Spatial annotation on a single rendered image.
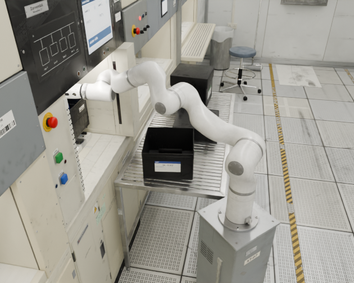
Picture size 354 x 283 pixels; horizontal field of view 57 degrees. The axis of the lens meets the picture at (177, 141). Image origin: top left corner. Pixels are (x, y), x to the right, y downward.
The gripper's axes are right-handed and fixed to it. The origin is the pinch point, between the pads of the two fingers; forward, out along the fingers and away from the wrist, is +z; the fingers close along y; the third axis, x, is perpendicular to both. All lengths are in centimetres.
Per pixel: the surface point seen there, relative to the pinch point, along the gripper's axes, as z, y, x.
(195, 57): -47, 178, -37
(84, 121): -10.0, 4.7, -20.4
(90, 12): -30, -12, 41
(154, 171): -53, -8, -40
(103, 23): -30.2, 0.3, 34.2
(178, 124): -58, 37, -35
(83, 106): -10.1, 6.5, -12.5
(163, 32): -20, 160, -9
